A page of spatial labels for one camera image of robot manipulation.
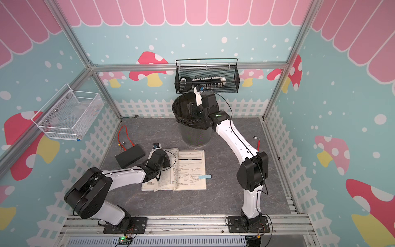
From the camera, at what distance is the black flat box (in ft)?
3.25

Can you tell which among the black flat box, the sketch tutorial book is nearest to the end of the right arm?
the sketch tutorial book

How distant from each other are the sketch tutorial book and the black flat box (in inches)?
8.1

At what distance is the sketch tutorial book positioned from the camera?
84 cm

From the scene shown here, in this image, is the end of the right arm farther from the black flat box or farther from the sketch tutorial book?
the black flat box
